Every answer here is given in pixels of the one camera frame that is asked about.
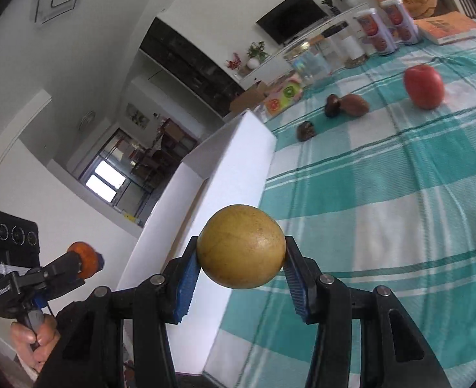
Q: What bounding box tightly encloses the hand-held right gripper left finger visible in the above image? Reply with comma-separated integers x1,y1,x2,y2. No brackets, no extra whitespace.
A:
36,236,202,388

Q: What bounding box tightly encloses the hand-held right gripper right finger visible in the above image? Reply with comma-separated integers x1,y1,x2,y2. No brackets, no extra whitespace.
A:
281,235,452,388

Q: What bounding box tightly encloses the small orange tangerine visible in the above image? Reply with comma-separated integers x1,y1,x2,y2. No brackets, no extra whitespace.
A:
67,242,100,279

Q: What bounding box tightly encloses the smooth yellow-green orange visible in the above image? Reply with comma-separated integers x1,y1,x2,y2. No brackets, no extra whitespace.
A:
196,204,287,290

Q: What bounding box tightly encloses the white cardboard box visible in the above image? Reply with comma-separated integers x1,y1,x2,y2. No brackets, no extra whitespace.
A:
117,109,278,376

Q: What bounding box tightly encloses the person's left hand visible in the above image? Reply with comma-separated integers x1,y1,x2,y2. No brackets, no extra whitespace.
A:
9,314,61,372

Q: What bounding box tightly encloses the dark passion fruit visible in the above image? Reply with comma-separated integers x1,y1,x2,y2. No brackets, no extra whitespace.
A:
297,121,316,142
324,94,342,118

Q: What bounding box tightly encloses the fruit printed carton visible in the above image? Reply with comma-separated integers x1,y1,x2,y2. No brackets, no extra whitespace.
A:
264,82,303,114

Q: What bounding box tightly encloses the brown passion fruit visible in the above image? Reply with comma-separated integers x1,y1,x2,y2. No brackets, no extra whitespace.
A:
340,94,370,119

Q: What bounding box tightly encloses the brown cardboard box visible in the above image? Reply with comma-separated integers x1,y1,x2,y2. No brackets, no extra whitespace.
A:
229,81,269,116

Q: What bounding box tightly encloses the black glass cabinet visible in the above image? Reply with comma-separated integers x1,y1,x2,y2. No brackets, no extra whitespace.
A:
139,17,247,118

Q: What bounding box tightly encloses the clear glass jar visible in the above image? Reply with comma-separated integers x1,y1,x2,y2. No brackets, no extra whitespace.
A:
283,44,329,83

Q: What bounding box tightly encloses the white television cabinet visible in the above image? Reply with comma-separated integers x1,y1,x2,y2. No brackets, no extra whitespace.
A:
238,2,368,90

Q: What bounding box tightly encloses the red flower arrangement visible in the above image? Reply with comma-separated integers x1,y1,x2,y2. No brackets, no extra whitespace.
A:
225,52,243,77

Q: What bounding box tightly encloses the red apple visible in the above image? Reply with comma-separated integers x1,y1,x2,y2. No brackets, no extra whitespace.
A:
403,64,445,110

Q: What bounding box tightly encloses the green plant white vase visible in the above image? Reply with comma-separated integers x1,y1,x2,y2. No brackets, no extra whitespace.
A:
246,41,269,69

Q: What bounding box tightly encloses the white canister black lid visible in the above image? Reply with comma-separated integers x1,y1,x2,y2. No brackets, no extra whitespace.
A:
323,21,370,69

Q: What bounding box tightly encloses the pink labelled can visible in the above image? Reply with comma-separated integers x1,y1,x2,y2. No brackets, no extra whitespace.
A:
353,8,396,56
380,0,420,46

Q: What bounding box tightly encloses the black television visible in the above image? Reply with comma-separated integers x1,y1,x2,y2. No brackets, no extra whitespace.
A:
256,0,329,45

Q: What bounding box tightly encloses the orange book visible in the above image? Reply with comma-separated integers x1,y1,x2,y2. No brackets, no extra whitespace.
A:
415,11,476,46

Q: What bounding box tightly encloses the framed wall picture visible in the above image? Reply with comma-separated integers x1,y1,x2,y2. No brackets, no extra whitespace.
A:
125,103,150,128

